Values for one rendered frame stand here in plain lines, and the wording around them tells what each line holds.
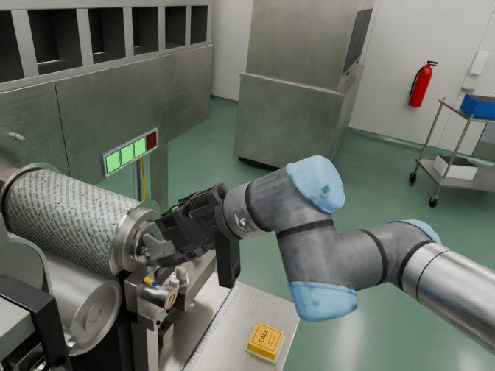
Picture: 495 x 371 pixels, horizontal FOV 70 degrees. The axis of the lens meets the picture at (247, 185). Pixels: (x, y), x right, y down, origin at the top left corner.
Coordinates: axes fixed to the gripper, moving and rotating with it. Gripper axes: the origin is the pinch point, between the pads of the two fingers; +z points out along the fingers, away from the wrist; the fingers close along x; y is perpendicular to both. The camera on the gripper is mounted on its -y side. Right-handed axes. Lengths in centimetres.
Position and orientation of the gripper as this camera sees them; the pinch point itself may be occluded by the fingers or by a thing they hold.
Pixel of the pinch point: (157, 257)
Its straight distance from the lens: 65.6
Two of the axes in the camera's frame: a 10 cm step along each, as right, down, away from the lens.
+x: -3.7, 4.3, -8.2
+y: -5.0, -8.4, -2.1
